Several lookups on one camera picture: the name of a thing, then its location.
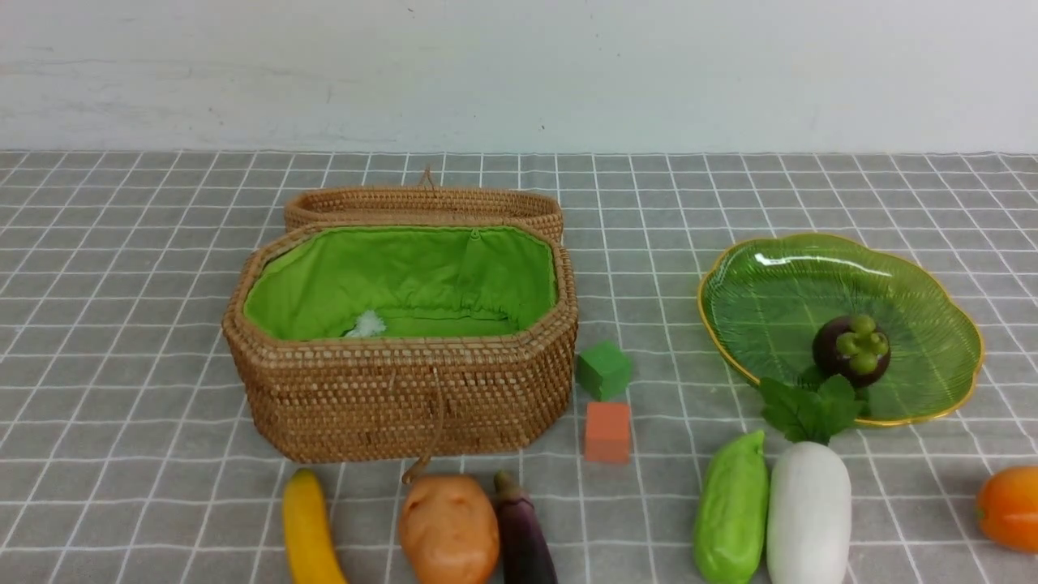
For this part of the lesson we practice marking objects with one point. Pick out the light green bitter gourd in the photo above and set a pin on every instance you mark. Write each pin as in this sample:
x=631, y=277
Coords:
x=730, y=532

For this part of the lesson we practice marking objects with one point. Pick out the white radish with leaves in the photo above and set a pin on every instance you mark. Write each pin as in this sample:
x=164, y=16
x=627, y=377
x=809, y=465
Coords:
x=810, y=509

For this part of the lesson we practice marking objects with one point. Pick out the orange foam cube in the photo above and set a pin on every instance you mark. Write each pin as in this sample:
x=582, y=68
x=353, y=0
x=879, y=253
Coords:
x=607, y=435

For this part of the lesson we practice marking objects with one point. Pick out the yellow banana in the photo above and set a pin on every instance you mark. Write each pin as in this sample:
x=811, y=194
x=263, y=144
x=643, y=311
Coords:
x=307, y=534

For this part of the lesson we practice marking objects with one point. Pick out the brown potato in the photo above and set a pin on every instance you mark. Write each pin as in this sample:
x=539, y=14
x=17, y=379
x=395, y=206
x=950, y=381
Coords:
x=449, y=530

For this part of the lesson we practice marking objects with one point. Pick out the purple eggplant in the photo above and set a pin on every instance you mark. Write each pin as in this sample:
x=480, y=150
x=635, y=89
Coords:
x=523, y=548

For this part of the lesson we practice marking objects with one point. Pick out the grey grid-pattern tablecloth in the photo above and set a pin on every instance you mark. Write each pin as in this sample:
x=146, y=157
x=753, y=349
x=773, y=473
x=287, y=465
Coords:
x=128, y=455

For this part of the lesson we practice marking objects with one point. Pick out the woven rattan basket green lining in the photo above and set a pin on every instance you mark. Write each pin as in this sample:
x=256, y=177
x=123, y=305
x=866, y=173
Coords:
x=368, y=341

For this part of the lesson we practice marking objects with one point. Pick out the green foam cube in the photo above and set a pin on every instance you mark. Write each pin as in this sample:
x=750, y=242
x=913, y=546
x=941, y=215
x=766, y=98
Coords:
x=603, y=371

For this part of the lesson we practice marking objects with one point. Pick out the green glass leaf plate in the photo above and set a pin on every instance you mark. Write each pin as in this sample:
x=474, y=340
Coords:
x=764, y=300

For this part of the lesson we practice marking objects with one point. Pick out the purple mangosteen green calyx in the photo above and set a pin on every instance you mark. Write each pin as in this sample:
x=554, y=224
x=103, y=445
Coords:
x=853, y=346

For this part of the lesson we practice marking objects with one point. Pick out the orange mango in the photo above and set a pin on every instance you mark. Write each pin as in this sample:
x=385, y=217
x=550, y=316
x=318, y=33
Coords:
x=1006, y=507

